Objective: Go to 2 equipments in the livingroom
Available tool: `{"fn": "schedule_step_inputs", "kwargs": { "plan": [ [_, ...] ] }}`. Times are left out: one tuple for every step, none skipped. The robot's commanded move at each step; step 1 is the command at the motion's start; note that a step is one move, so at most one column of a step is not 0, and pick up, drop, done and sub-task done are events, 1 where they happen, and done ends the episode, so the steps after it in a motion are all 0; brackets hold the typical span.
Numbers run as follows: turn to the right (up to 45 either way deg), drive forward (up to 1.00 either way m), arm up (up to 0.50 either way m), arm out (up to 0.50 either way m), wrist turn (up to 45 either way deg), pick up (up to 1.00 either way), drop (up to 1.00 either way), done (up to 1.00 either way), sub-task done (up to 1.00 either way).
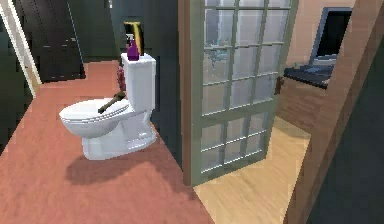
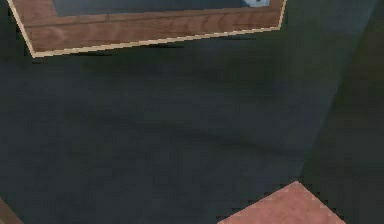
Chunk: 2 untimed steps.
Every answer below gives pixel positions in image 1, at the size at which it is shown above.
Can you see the blue framed window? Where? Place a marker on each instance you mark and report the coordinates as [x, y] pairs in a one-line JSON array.
[[330, 35]]

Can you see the purple spray bottle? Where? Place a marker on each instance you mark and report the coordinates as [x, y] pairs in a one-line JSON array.
[[133, 52]]

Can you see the dark countertop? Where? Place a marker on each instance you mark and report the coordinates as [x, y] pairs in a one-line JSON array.
[[308, 75]]

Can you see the white toilet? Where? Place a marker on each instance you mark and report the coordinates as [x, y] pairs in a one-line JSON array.
[[133, 100]]

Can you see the dark red toilet brush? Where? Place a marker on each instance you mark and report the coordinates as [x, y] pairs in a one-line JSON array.
[[121, 78]]

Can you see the green glass pane door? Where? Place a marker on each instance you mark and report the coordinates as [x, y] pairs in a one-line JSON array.
[[233, 83]]

